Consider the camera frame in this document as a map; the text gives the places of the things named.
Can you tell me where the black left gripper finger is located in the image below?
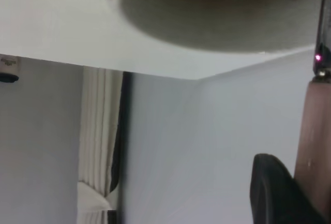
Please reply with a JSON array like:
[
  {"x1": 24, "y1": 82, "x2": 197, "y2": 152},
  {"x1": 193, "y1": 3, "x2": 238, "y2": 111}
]
[{"x1": 249, "y1": 153, "x2": 331, "y2": 224}]

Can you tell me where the white pleated curtain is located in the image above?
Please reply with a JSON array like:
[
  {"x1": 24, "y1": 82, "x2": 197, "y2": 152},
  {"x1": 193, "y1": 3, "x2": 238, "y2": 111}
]
[{"x1": 77, "y1": 66, "x2": 124, "y2": 224}]

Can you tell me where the pink handled grey spoon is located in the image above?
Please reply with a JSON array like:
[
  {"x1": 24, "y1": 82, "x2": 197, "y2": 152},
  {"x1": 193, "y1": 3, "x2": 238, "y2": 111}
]
[{"x1": 294, "y1": 0, "x2": 331, "y2": 185}]

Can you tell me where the dark vertical pole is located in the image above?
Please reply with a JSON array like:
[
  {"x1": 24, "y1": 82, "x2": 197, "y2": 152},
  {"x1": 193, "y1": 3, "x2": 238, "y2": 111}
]
[{"x1": 110, "y1": 71, "x2": 133, "y2": 224}]

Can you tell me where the white fixture with black cap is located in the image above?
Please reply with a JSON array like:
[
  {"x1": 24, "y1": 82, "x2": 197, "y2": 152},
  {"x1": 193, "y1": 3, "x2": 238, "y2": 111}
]
[{"x1": 0, "y1": 55, "x2": 20, "y2": 84}]

